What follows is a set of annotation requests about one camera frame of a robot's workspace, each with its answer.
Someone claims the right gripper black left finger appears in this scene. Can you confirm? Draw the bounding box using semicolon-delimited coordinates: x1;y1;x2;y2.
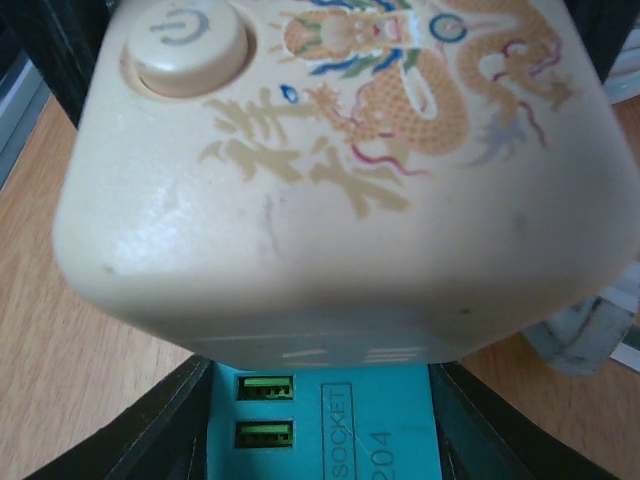
28;355;214;480

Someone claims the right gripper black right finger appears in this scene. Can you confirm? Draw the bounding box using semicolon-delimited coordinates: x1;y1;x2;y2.
428;362;617;480

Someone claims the wooden cube plug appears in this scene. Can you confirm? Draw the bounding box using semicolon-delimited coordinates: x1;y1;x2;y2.
53;1;639;370

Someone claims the teal power strip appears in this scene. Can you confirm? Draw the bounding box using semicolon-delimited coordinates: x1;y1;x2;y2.
206;364;443;480

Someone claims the aluminium front rail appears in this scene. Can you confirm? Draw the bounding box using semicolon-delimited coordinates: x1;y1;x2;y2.
0;52;51;187

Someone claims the white coiled teal-strip cable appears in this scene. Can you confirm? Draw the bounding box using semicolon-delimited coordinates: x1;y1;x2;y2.
527;279;640;379

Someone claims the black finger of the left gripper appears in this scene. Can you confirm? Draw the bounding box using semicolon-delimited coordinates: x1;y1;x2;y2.
564;0;639;84
1;0;118;125

